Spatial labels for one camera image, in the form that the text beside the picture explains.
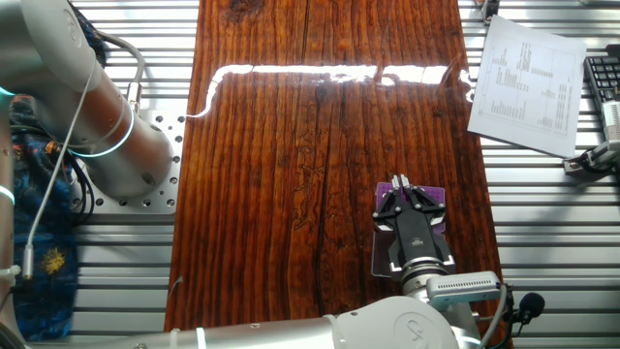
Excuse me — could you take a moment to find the black keyboard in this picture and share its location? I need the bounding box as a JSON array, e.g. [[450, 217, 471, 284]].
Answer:
[[583, 55, 620, 106]]

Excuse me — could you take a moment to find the blue patterned cloth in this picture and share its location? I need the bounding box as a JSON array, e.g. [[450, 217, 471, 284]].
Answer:
[[9, 12, 109, 343]]

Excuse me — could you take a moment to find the purple pipette tip box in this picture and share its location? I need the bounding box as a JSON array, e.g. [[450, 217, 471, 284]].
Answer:
[[370, 181, 447, 279]]

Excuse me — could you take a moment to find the thin cable along arm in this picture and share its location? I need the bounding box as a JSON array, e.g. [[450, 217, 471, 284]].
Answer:
[[478, 283, 509, 348], [20, 55, 98, 281]]

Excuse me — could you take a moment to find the black round cable plug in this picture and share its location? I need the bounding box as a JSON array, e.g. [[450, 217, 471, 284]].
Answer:
[[517, 291, 547, 326]]

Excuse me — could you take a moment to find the black base cable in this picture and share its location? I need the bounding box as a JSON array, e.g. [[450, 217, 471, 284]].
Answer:
[[67, 152, 96, 225]]

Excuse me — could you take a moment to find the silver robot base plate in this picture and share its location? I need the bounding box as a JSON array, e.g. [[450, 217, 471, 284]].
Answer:
[[70, 109, 188, 216]]

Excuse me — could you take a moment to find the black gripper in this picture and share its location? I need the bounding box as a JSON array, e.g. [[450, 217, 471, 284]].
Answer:
[[371, 174, 457, 280]]

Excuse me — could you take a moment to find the brown wood grain board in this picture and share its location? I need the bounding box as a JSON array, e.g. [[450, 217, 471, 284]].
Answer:
[[164, 0, 514, 349]]

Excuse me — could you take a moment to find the printed paper sheet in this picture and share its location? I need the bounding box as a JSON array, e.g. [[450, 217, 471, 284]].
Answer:
[[467, 14, 589, 160]]

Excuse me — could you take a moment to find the grey cable with connector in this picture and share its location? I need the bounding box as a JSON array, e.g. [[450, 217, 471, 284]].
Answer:
[[95, 31, 147, 111]]

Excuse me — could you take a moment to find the small grey camera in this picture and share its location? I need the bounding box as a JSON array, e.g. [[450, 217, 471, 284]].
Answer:
[[562, 140, 620, 176]]

